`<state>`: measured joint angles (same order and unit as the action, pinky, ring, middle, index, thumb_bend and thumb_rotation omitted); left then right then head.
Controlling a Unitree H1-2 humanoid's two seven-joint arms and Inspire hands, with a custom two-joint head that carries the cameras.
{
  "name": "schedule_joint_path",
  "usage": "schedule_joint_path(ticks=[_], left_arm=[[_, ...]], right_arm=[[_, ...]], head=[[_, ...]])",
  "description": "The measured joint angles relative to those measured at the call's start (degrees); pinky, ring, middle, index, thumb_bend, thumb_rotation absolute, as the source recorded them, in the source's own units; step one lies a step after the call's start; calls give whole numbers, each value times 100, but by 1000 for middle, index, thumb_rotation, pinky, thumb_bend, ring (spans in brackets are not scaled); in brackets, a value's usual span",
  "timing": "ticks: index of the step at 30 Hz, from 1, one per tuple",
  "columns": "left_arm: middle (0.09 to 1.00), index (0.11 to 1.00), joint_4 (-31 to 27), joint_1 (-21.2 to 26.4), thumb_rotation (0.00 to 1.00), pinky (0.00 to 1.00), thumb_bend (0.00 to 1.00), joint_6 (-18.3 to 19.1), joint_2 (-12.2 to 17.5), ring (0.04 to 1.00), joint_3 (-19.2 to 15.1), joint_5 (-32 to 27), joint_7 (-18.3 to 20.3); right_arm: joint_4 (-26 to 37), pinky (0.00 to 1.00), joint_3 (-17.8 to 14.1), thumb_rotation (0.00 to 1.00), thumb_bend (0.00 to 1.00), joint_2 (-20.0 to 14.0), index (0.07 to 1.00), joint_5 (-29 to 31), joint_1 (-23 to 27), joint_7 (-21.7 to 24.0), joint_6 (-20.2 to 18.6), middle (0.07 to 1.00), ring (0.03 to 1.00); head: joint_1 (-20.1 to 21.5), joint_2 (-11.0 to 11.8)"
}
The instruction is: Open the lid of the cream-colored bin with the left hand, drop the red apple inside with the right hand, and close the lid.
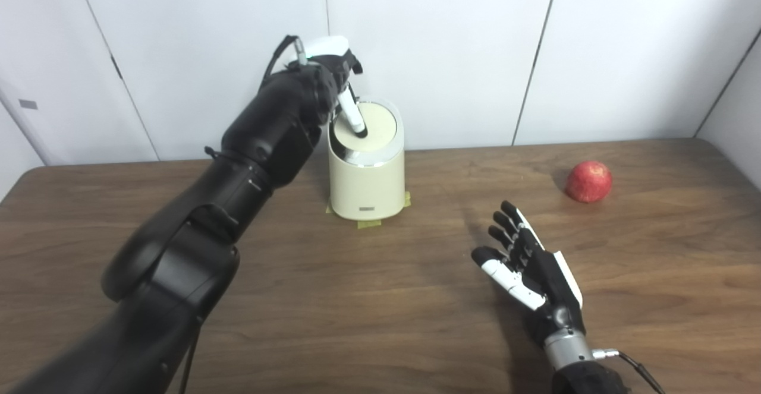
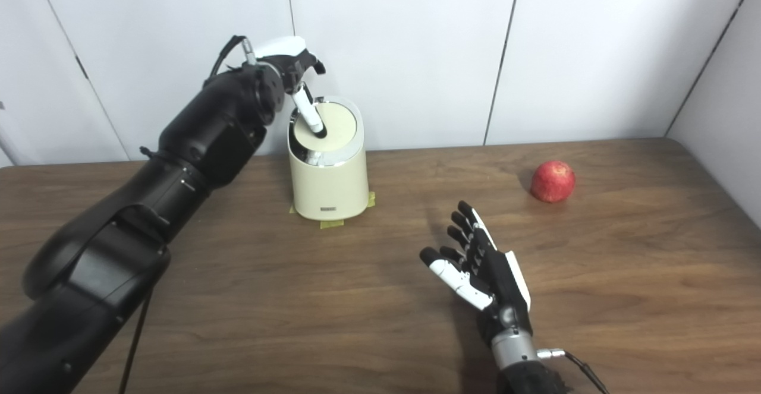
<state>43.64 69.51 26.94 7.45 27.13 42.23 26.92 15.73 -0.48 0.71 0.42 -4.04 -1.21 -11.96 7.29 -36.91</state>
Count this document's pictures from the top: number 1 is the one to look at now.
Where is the cream-colored round bin lid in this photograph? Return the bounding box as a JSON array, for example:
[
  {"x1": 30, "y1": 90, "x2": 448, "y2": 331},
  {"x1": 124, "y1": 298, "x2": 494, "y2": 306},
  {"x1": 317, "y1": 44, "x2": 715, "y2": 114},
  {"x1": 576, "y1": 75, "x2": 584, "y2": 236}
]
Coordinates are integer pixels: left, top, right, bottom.
[{"x1": 333, "y1": 103, "x2": 398, "y2": 152}]

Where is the cream-colored bin body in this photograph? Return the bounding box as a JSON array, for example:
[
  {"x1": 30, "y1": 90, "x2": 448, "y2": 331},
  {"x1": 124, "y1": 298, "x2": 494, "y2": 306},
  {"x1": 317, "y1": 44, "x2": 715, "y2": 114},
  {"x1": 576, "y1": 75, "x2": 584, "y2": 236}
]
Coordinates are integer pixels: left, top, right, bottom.
[{"x1": 327, "y1": 98, "x2": 406, "y2": 221}]

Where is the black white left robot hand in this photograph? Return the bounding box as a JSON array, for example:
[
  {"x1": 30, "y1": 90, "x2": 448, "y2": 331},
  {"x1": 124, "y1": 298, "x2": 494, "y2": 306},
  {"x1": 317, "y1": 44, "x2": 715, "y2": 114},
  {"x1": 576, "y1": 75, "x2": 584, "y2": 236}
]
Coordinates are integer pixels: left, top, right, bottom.
[{"x1": 300, "y1": 36, "x2": 368, "y2": 139}]

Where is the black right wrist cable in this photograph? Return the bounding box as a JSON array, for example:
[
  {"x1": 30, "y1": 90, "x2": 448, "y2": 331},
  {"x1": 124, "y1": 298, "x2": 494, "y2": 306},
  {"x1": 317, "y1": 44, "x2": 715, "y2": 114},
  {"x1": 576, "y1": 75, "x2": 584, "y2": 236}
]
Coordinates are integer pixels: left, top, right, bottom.
[{"x1": 592, "y1": 348, "x2": 665, "y2": 394}]

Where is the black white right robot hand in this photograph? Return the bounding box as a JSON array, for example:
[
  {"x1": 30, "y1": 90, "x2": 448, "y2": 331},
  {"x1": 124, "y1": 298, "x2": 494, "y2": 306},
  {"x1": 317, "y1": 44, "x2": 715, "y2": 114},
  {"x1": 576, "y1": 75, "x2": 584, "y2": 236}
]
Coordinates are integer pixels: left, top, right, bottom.
[{"x1": 471, "y1": 200, "x2": 586, "y2": 347}]

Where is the red apple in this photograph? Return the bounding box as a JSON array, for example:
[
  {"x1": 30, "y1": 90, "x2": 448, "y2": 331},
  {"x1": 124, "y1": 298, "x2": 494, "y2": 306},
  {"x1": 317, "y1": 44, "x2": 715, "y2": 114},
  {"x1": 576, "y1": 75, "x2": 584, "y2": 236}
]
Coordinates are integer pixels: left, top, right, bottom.
[{"x1": 564, "y1": 160, "x2": 613, "y2": 204}]

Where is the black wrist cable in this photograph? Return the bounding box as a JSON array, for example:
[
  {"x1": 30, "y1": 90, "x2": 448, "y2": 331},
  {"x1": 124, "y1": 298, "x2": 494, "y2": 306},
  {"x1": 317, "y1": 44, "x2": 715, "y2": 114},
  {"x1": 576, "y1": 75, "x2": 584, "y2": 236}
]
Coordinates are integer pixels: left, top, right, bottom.
[
  {"x1": 262, "y1": 34, "x2": 307, "y2": 86},
  {"x1": 592, "y1": 348, "x2": 665, "y2": 394}
]

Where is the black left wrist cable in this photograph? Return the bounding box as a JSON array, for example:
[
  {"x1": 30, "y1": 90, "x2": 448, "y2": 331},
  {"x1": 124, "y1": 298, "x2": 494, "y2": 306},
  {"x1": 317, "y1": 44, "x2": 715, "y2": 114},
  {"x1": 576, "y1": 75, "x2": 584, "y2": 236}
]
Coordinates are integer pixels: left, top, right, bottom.
[{"x1": 262, "y1": 34, "x2": 307, "y2": 86}]

